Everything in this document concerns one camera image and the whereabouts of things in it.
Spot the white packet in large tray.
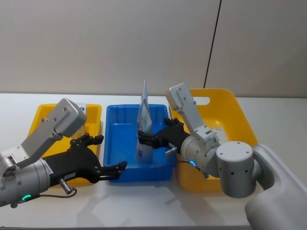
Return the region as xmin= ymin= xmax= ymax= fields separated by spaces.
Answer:
xmin=205 ymin=124 xmax=227 ymax=145

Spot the right gripper cable with plug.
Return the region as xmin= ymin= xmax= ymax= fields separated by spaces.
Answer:
xmin=165 ymin=148 xmax=210 ymax=179

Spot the small yellow plastic tray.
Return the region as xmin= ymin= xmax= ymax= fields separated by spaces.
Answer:
xmin=28 ymin=103 xmax=103 ymax=189

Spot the left gripper cable with plug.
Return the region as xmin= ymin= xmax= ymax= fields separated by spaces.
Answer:
xmin=35 ymin=178 xmax=78 ymax=200

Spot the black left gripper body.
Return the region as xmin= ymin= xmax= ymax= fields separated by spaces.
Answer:
xmin=42 ymin=140 xmax=102 ymax=188

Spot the blue and white packet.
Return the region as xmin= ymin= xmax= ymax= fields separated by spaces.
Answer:
xmin=136 ymin=79 xmax=154 ymax=164

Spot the large yellow tray with handle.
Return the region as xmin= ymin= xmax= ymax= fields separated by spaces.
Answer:
xmin=171 ymin=88 xmax=260 ymax=193

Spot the blue plastic bin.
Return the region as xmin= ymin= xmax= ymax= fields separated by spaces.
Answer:
xmin=103 ymin=103 xmax=177 ymax=185

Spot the gripper cable with plug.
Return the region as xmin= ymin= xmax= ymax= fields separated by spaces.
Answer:
xmin=165 ymin=148 xmax=210 ymax=179
xmin=35 ymin=178 xmax=78 ymax=200

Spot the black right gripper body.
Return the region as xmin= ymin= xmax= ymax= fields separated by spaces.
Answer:
xmin=152 ymin=125 xmax=191 ymax=155

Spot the white packet in small tray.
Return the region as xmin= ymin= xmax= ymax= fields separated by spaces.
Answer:
xmin=76 ymin=102 xmax=88 ymax=135

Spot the thin black wall cable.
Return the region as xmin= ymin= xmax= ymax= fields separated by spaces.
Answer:
xmin=203 ymin=0 xmax=223 ymax=90

